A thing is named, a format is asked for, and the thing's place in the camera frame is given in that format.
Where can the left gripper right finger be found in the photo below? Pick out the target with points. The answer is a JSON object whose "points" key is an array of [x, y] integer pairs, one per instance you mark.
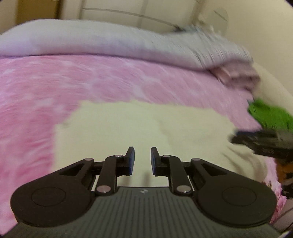
{"points": [[174, 169]]}

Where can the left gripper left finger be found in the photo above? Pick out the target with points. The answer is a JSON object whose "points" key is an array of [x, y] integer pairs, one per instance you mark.
{"points": [[110, 169]]}

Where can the cream knitted sweater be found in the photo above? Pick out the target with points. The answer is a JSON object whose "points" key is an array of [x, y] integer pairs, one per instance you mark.
{"points": [[101, 130]]}

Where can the person's right hand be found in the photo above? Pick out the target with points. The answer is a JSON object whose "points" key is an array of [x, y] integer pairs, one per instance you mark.
{"points": [[284, 174]]}

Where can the green knitted sweater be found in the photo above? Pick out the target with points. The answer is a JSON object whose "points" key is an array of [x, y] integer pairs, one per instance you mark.
{"points": [[270, 117]]}

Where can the cream padded headboard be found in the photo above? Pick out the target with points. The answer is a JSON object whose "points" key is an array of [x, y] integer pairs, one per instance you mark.
{"points": [[271, 91]]}

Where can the mauve pillow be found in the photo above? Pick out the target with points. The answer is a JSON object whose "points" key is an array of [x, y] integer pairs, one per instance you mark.
{"points": [[238, 75]]}

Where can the pink rose bed blanket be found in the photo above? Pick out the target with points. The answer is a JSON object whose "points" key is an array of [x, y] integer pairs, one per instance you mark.
{"points": [[38, 93]]}

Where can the grey striped duvet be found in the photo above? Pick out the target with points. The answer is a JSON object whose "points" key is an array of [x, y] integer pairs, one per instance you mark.
{"points": [[196, 50]]}

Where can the oval vanity mirror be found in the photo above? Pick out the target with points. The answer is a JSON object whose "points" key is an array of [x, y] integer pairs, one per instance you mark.
{"points": [[219, 20]]}

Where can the cream wardrobe doors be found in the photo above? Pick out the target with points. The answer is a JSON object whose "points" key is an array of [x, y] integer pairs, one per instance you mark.
{"points": [[153, 15]]}

